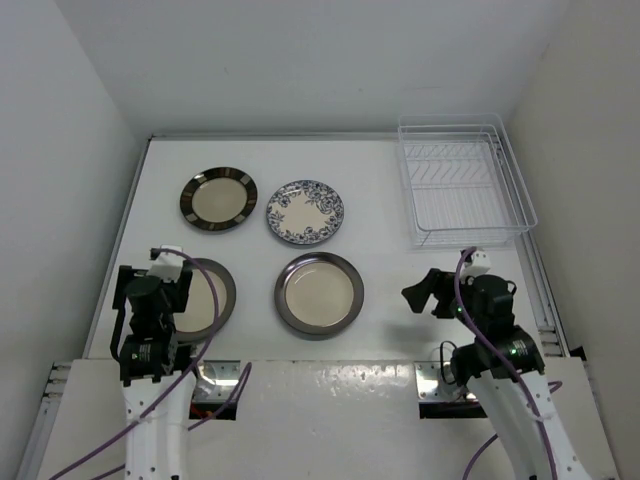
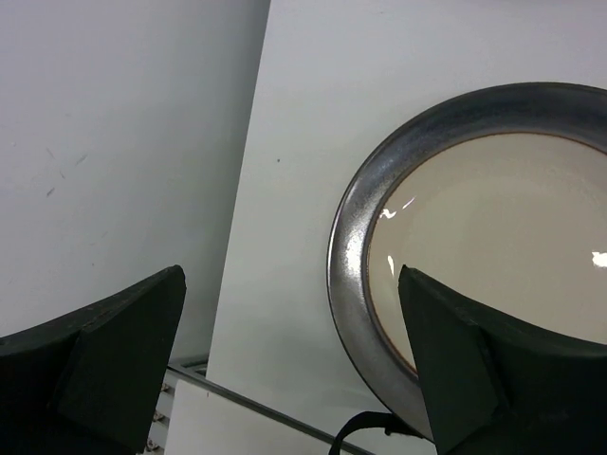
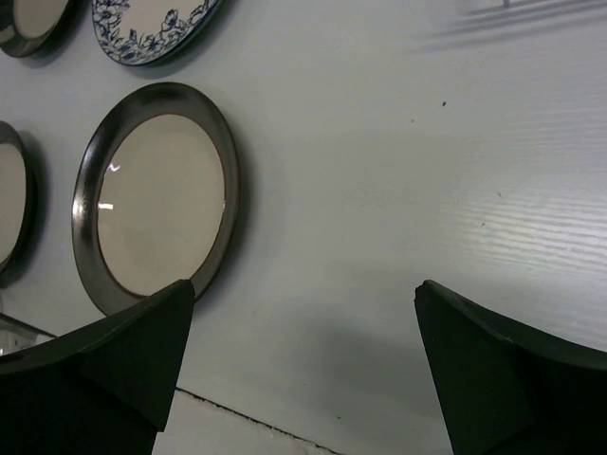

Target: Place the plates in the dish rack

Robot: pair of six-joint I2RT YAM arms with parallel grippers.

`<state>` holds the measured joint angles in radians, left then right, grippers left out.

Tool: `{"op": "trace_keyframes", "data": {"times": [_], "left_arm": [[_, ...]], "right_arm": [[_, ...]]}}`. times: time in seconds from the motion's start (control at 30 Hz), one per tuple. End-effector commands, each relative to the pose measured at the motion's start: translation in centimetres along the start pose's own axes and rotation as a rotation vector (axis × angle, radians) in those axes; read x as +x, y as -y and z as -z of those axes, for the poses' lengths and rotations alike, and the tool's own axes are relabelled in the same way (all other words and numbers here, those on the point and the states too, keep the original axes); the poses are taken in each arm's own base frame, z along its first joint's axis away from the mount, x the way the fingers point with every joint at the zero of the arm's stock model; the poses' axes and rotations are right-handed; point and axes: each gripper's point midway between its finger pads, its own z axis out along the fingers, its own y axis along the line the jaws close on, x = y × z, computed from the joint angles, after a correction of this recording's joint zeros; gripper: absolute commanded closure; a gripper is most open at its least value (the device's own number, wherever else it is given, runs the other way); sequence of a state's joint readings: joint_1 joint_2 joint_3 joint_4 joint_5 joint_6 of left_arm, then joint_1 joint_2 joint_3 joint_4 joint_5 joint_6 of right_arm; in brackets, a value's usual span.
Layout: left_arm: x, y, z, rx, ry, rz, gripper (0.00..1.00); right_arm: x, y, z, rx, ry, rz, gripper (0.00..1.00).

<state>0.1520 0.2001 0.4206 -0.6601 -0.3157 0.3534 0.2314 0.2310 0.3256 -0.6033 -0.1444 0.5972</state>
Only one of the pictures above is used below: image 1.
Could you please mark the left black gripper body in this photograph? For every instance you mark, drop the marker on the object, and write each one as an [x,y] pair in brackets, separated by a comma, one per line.
[175,293]

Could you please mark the grey rim plate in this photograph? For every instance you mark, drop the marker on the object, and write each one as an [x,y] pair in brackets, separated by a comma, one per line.
[319,294]
[197,322]

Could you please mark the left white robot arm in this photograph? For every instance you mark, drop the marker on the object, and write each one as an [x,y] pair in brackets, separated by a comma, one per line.
[155,369]

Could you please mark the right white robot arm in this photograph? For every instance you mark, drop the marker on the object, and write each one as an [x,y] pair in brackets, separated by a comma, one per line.
[503,369]

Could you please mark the brown striped rim plate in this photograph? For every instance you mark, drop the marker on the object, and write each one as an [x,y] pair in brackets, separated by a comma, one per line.
[218,199]

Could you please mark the blue floral plate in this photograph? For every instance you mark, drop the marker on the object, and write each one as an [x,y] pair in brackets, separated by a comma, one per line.
[305,212]

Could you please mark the white front board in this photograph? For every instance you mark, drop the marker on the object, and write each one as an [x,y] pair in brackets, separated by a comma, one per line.
[295,420]

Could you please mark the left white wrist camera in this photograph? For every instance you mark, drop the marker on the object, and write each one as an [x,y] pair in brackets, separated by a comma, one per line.
[165,263]

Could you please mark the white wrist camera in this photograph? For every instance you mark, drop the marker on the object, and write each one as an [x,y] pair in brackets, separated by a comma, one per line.
[475,264]
[165,263]

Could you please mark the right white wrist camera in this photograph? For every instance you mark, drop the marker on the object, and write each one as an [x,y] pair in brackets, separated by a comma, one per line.
[475,264]

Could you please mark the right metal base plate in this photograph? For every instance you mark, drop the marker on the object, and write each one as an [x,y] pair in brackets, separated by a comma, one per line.
[431,387]

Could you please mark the metal base plate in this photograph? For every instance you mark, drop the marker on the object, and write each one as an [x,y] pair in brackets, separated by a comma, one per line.
[216,380]
[431,387]

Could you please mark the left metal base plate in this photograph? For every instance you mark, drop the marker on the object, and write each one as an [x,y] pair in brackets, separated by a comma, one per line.
[216,380]

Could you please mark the white wire dish rack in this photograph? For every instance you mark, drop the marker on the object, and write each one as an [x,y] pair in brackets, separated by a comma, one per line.
[462,182]

